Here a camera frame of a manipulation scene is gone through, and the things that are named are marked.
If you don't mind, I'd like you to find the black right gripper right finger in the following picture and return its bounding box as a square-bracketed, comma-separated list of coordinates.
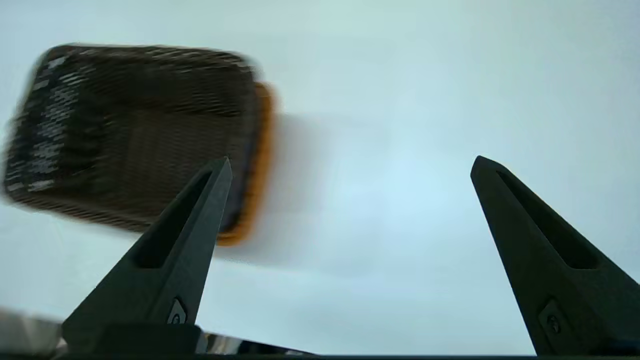
[470, 155, 640, 357]

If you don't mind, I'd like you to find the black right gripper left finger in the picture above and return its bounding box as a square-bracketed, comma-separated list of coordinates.
[61, 156, 233, 353]

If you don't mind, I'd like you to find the dark brown wicker basket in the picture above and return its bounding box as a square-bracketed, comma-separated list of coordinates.
[2, 44, 263, 236]

